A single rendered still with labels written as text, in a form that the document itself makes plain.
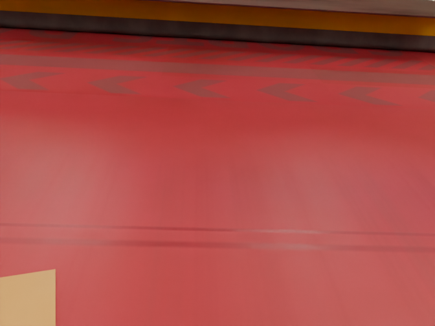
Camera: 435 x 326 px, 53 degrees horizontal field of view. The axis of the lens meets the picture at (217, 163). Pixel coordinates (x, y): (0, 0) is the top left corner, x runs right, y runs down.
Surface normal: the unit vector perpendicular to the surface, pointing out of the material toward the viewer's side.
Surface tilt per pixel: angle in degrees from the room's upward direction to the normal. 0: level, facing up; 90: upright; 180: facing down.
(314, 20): 91
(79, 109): 0
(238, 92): 0
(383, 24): 91
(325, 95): 0
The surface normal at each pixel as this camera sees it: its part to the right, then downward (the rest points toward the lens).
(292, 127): 0.06, -0.89
